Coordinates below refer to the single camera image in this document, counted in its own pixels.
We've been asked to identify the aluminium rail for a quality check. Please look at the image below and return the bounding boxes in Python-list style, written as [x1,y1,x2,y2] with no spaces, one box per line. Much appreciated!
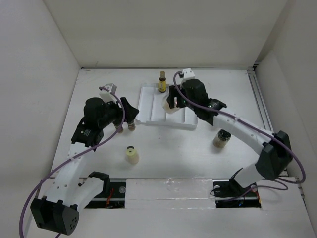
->
[247,67,273,131]
[87,178,262,210]

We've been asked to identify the front aluminium rail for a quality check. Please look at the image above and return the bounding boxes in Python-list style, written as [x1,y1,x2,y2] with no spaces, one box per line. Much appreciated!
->
[87,178,262,210]

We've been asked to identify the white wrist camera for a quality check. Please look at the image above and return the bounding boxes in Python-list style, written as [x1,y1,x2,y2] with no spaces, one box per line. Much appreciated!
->
[99,83,117,103]
[179,68,195,81]

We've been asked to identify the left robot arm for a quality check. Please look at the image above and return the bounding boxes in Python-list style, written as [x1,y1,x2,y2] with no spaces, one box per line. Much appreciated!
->
[30,97,139,235]

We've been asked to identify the glass jar with metal rim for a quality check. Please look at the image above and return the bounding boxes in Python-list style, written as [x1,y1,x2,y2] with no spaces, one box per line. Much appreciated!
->
[162,96,180,114]

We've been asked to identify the brown granule black cap shaker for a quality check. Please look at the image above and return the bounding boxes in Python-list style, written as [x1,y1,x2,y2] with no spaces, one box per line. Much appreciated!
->
[213,129,231,149]

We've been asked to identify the cream yellow cap bottle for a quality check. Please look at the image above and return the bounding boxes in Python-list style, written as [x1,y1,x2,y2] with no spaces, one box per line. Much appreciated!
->
[126,146,139,165]

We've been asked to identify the white divided organizer tray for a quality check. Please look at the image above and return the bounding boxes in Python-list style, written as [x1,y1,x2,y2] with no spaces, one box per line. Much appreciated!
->
[136,84,198,129]

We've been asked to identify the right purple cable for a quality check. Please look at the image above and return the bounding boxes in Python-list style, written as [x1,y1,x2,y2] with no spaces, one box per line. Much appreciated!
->
[173,71,306,201]

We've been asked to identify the aluminium rail right side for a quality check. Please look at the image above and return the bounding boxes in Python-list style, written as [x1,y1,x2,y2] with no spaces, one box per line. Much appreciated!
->
[247,67,273,131]

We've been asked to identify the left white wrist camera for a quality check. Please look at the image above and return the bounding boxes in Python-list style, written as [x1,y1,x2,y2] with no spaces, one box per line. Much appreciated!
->
[99,83,117,103]

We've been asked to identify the yellow label sauce bottle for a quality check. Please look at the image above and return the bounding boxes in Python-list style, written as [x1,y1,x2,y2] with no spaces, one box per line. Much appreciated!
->
[158,71,167,93]

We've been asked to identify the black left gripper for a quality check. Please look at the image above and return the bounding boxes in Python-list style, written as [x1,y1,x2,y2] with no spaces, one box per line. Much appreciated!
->
[98,97,138,128]

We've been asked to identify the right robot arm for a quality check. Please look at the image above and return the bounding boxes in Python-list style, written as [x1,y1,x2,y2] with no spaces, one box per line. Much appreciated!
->
[164,78,293,198]

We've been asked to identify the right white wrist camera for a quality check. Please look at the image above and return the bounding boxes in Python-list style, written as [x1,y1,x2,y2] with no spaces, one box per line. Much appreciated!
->
[179,68,195,81]

